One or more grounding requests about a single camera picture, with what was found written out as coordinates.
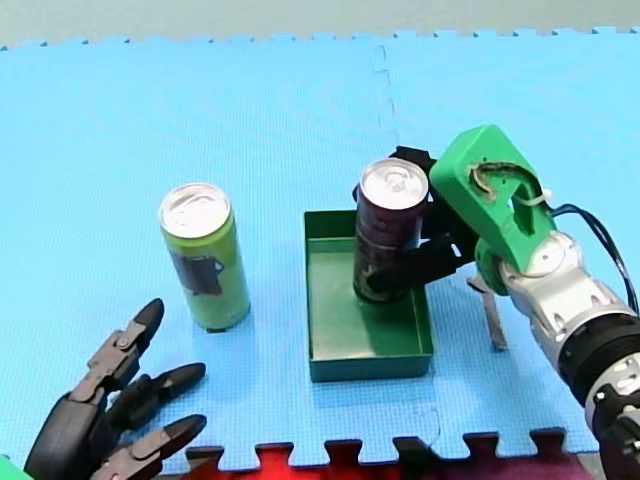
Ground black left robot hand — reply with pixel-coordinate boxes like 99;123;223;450
23;298;208;480

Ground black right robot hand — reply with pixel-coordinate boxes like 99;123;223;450
350;145;481;294

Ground dark purple drink can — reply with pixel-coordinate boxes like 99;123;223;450
353;158;431;305

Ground green drink can dark band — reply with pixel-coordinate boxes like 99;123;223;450
158;182;252;331

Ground shallow green tray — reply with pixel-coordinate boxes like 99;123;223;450
303;209;434;384

